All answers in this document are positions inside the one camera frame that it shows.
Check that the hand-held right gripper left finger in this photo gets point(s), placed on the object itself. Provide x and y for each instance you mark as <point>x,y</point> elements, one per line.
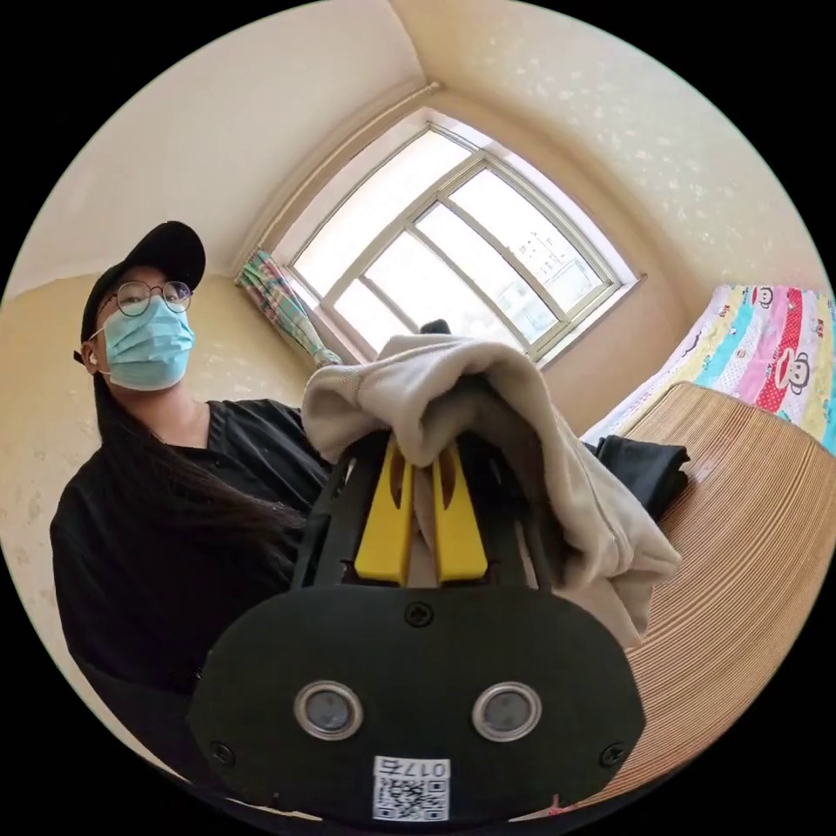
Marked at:
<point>385,535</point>

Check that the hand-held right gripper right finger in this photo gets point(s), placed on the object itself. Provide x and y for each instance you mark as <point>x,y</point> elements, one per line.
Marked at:
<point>460,535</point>

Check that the white long sleeve shirt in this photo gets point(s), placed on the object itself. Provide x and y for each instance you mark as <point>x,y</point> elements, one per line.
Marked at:
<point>522,418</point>

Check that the pile of clothes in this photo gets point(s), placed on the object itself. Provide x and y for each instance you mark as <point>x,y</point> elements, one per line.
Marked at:
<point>643,470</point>

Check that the person's body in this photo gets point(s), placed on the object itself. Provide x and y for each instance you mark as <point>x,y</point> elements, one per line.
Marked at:
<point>183,496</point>

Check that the plaid curtain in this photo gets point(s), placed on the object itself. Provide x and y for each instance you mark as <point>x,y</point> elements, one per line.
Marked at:
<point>287,307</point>

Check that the bed with woven mat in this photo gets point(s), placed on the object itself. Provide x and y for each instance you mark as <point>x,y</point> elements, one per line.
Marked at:
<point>738,555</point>

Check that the window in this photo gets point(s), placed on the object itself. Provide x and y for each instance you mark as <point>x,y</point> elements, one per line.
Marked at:
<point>451,248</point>

